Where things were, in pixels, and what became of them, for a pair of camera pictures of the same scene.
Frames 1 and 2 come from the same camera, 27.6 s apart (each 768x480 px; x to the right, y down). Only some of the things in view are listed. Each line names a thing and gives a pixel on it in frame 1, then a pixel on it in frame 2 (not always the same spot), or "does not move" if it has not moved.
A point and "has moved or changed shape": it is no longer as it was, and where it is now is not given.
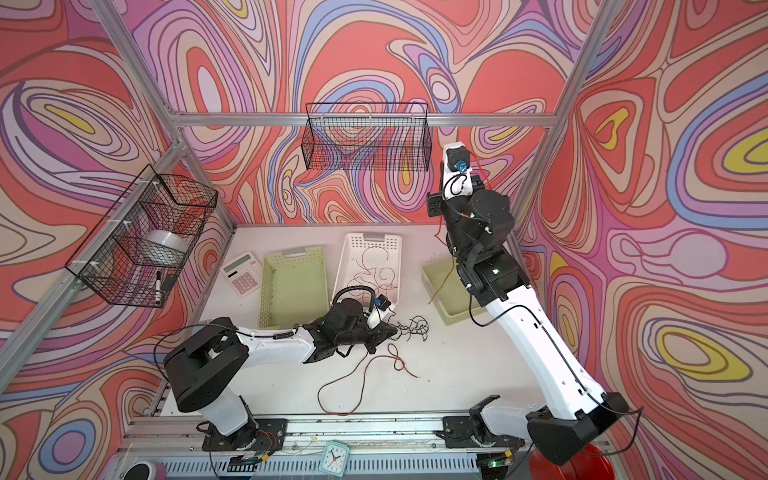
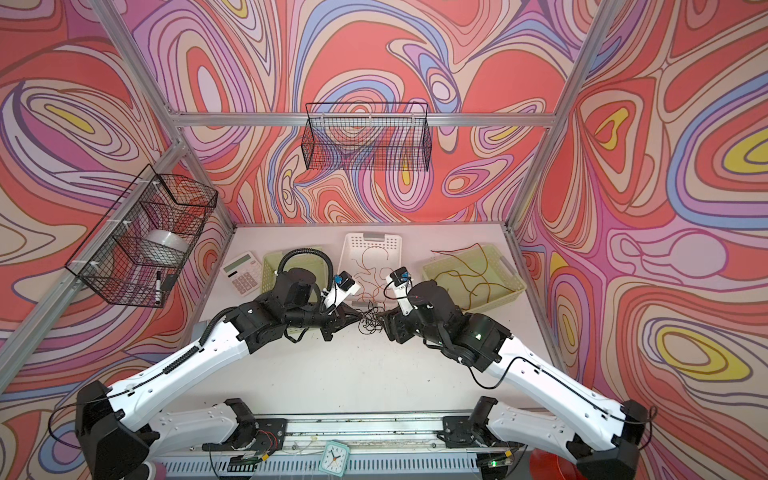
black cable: [418, 325] has moved or changed shape
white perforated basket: [371, 260] does not move
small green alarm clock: [334, 459] does not move
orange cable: [385, 276] does not move
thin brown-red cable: [380, 351] has moved or changed shape
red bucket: [592, 464] does not move
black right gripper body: [453, 210] to [407, 327]
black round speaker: [142, 470] does not move
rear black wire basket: [367, 137] does not move
